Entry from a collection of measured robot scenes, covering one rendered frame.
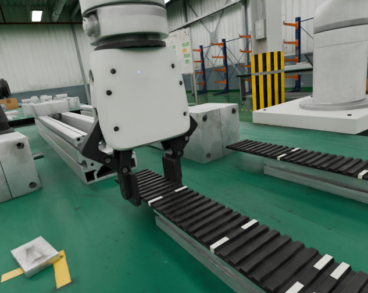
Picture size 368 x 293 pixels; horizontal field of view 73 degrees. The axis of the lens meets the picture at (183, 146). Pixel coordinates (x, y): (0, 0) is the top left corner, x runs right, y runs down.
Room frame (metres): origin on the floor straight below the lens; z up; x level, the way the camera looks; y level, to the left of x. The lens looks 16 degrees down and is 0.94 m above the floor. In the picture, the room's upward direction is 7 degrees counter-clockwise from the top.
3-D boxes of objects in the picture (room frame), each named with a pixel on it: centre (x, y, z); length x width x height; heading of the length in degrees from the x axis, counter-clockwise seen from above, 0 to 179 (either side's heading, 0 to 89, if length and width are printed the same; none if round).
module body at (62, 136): (0.77, 0.35, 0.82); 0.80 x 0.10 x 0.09; 33
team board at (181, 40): (6.55, 0.08, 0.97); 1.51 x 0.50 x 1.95; 50
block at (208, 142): (0.50, -0.06, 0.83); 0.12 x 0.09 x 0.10; 123
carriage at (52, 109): (0.97, 0.49, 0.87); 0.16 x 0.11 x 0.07; 33
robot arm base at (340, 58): (0.67, -0.43, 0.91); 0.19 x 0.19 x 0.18
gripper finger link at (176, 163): (0.31, 0.01, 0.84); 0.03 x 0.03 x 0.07; 33
